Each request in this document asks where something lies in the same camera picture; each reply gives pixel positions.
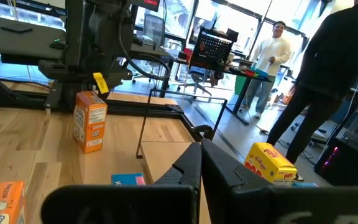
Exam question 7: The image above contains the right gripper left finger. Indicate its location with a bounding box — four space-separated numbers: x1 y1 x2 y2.
40 142 203 224

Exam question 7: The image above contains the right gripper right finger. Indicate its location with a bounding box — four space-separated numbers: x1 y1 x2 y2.
201 138 358 224

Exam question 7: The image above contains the yellow Corn Pops cereal box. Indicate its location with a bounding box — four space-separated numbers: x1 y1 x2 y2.
243 142 298 187

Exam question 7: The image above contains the blue Rice Krispies cereal box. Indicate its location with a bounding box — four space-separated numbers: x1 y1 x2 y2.
110 172 147 186
291 182 320 189

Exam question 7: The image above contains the orange Mini-Wheats cereal box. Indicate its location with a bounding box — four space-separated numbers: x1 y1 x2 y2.
0 180 27 224
72 90 108 154

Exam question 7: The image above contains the black computer mouse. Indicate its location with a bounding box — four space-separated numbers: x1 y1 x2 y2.
48 39 67 50

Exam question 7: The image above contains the grey desk top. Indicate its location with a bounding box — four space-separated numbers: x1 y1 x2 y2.
0 14 68 66

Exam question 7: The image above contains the yellow tag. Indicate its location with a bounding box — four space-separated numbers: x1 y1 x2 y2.
92 72 110 95

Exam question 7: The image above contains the black office desk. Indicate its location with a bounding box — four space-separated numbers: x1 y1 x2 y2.
169 55 291 125

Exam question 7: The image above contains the blue office chair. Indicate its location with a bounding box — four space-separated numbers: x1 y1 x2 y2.
178 67 213 97

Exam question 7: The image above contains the grey mesh office chair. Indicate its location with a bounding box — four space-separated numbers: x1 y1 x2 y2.
131 12 170 85

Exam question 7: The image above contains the black computer monitor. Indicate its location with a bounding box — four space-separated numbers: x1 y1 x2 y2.
132 0 161 12

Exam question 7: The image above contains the black perforated crate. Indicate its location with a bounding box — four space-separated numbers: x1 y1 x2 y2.
191 27 239 71

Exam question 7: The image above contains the computer tower with pink lights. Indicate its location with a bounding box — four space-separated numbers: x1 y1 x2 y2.
314 136 358 187

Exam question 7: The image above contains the person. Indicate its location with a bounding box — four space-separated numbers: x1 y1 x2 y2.
265 0 358 165
241 20 293 119

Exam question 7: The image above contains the black aluminium table frame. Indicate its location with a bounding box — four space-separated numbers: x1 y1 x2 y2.
0 68 214 141

